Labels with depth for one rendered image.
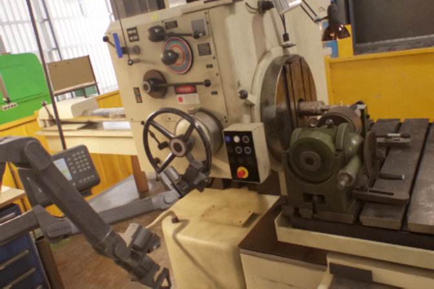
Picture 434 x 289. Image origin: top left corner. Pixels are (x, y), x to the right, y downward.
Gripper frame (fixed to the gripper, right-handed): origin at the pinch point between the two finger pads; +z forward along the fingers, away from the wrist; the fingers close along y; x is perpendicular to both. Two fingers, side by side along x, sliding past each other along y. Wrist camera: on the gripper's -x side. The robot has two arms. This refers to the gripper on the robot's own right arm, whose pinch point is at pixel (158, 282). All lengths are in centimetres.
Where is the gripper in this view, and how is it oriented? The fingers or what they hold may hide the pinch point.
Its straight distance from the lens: 132.1
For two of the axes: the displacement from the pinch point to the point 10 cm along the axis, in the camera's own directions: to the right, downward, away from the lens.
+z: 4.2, 6.6, 6.2
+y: -8.2, 0.0, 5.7
